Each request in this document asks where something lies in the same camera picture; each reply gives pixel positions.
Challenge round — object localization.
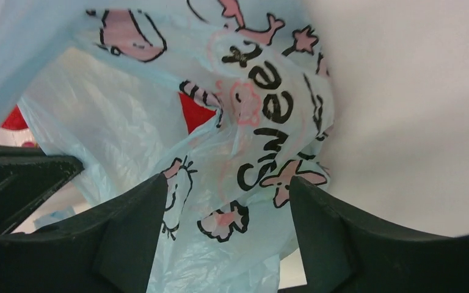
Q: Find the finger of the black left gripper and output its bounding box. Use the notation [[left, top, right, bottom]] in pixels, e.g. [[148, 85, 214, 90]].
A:
[[0, 146, 84, 235]]

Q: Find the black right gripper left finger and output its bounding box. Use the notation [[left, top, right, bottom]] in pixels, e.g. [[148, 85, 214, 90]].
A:
[[0, 175, 167, 292]]

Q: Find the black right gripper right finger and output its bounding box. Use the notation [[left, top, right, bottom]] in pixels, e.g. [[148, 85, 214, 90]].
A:
[[289, 176, 469, 293]]

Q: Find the red yellow fake apple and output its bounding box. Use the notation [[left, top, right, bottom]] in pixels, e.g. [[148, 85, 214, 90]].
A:
[[179, 92, 215, 134]]

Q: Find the light blue plastic bag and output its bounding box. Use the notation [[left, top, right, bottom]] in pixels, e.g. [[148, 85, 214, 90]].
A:
[[0, 1, 333, 292]]

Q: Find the red fake strawberry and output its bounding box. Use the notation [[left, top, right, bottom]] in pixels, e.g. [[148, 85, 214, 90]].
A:
[[1, 106, 28, 131]]

